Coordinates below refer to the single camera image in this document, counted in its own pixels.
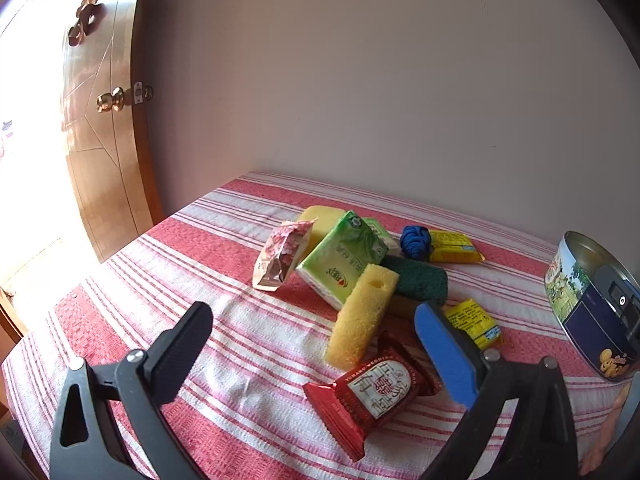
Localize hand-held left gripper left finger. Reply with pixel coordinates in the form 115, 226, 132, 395
49, 301, 214, 480

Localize green scouring sponge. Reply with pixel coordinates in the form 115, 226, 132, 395
382, 255, 449, 318

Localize red white striped cloth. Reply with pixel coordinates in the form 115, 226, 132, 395
0, 170, 640, 480

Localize small yellow packet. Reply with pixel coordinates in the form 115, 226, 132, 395
444, 299, 505, 351

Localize large yellow packet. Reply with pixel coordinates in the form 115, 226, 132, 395
427, 230, 487, 265

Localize blue knotted cord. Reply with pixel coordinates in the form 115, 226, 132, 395
400, 225, 433, 262

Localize round printed tin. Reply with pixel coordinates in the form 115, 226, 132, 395
544, 231, 640, 383

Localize green tissue pack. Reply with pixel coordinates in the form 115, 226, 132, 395
295, 210, 390, 311
362, 216, 402, 257

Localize person's right hand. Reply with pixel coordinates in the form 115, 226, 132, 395
580, 382, 632, 476

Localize brown door ornament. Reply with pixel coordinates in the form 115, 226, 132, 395
67, 0, 113, 47

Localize red snack packet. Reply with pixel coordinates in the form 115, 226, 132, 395
302, 331, 441, 462

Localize wooden door frame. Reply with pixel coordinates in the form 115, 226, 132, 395
0, 285, 26, 346

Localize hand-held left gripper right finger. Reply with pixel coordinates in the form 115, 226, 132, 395
414, 301, 579, 480

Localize brass door knob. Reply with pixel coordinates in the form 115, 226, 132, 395
96, 87, 126, 113

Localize pink snack packet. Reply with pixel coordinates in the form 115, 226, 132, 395
251, 218, 319, 291

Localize yellow sponge with hole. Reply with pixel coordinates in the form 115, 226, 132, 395
324, 262, 401, 370

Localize wooden door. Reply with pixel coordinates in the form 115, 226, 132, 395
59, 0, 164, 265

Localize yellow rounded sponge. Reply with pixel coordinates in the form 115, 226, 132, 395
295, 205, 353, 256

